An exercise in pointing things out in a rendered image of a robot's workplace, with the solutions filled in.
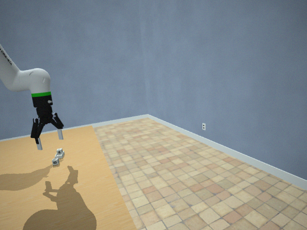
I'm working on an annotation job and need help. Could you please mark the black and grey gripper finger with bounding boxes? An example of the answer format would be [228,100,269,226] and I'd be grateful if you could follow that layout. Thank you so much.
[49,113,64,140]
[31,118,47,150]

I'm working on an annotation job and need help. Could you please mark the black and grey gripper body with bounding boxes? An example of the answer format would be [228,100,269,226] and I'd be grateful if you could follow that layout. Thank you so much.
[36,106,53,124]

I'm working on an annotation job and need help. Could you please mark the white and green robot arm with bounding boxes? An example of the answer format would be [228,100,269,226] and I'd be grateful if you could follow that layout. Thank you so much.
[0,44,53,108]

